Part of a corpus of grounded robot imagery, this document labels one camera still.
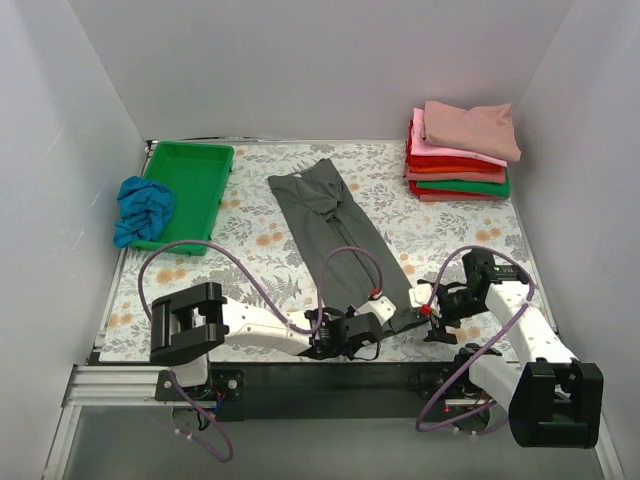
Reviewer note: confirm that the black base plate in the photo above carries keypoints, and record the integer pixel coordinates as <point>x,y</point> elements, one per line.
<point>321,390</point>

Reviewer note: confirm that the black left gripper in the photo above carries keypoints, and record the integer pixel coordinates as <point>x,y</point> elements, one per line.
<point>367,326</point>

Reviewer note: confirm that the dusty pink folded shirt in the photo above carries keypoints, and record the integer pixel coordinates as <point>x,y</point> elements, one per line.
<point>486,130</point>

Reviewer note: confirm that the orange folded shirt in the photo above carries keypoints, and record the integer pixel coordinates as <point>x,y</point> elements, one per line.
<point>455,169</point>

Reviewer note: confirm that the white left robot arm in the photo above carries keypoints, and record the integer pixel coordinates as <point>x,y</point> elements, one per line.
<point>188,324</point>

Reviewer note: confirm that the aluminium frame rail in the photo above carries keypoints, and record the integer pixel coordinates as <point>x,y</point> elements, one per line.
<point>116,385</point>

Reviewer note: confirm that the bottom pink folded shirt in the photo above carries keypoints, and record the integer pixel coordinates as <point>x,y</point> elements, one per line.
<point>456,197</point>

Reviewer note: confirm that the crumpled blue t shirt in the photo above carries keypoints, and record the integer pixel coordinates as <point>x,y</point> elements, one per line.
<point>145,208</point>

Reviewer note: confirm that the green plastic tray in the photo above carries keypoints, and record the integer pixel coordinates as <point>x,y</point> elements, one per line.
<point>196,175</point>

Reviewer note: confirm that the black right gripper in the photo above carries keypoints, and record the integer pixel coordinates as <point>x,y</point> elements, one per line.
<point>445,314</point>

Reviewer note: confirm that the salmon folded shirt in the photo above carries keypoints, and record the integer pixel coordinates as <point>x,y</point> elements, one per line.
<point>498,177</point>

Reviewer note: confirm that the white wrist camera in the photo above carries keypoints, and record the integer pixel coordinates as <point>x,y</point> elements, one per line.
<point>378,305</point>
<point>423,298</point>

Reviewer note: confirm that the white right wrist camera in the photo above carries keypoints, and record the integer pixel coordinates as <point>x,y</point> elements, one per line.
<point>423,298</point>

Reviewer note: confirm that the light pink folded shirt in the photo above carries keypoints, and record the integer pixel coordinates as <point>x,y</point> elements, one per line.
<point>419,147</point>

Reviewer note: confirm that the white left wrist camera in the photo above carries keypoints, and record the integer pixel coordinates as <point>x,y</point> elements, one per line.
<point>378,305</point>

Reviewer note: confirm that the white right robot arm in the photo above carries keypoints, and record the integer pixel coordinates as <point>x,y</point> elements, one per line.
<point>552,399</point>

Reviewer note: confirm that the floral table mat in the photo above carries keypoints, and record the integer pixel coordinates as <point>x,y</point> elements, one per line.
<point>255,251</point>

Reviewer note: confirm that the dark grey t shirt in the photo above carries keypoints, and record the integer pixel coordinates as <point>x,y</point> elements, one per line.
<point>342,249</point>

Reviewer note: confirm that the green folded shirt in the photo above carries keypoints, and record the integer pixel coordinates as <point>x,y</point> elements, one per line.
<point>462,187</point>

